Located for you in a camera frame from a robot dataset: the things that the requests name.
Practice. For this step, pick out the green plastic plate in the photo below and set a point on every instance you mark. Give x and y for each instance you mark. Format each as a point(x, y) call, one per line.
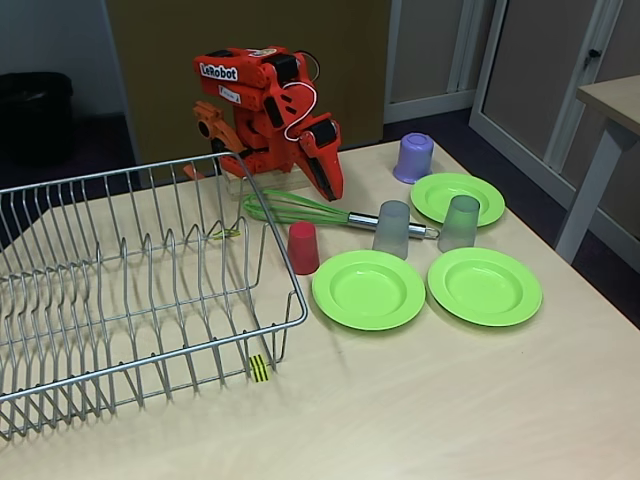
point(368, 292)
point(440, 192)
point(484, 287)

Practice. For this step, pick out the black cabinet lock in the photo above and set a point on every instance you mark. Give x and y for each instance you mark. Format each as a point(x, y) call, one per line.
point(593, 55)

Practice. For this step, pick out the red robot arm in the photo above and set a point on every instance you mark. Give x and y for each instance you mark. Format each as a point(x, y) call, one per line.
point(250, 100)

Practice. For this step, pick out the wooden base block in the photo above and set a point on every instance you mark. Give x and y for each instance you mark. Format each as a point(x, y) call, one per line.
point(280, 181)

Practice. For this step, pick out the grey translucent plastic cup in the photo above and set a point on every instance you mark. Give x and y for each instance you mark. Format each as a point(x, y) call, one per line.
point(392, 230)
point(458, 225)

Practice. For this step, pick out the yellow green twist tie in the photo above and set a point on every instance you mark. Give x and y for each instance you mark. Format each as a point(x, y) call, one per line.
point(227, 233)

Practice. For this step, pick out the yellow black striped tape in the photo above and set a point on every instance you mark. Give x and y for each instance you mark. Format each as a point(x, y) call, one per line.
point(260, 369)

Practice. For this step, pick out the red plastic cup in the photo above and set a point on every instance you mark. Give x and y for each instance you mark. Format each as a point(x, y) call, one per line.
point(302, 250)

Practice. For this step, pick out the black trash bin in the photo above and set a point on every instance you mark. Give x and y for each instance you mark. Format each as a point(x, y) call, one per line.
point(35, 115)

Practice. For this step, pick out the grey cabinet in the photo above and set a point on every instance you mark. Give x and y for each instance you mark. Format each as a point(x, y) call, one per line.
point(430, 45)

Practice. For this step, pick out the brown partition board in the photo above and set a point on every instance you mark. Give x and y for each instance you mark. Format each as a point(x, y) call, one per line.
point(165, 60)

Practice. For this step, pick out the beige side table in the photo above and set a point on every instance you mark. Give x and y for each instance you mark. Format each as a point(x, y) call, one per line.
point(615, 95)

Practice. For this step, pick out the orange table clamp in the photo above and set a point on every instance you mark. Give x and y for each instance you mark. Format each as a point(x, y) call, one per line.
point(207, 117)

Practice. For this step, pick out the purple plastic mug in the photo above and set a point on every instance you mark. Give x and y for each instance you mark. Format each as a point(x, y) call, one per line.
point(412, 157)

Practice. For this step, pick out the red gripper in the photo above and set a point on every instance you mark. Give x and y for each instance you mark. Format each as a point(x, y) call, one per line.
point(320, 154)

